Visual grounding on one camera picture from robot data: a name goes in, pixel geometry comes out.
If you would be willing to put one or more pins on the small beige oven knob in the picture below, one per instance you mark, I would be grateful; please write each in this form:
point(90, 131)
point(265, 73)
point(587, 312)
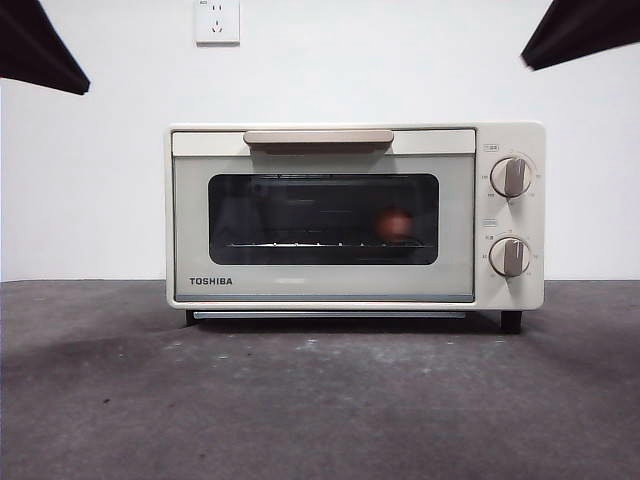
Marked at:
point(509, 256)

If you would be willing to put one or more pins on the brown egg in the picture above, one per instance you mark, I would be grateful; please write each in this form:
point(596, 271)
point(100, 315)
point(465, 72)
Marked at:
point(394, 222)

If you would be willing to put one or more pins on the large beige oven knob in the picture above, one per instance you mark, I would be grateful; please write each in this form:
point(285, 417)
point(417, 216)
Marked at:
point(511, 176)

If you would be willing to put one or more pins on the cream Toshiba toaster oven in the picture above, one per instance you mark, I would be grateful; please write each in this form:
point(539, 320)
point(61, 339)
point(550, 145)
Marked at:
point(535, 290)

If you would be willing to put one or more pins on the silver crumb tray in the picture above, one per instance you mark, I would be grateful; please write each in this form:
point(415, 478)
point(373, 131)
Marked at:
point(280, 315)

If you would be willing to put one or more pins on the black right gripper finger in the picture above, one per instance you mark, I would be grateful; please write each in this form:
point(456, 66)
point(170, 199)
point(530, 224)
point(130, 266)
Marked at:
point(590, 30)

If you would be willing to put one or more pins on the white wall socket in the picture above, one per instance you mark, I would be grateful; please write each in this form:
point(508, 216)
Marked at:
point(217, 22)

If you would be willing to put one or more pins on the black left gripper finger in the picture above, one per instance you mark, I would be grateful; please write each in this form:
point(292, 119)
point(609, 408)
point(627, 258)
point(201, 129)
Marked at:
point(35, 45)

